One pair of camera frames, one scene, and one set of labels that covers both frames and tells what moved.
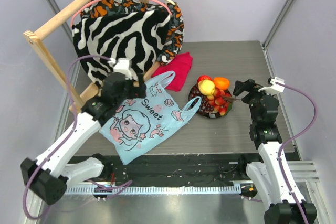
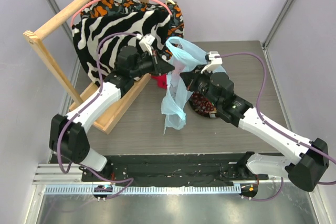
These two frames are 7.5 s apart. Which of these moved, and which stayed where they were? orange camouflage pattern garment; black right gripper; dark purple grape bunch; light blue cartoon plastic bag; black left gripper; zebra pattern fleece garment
Moved: light blue cartoon plastic bag; black right gripper; black left gripper
Stayed: orange camouflage pattern garment; zebra pattern fleece garment; dark purple grape bunch
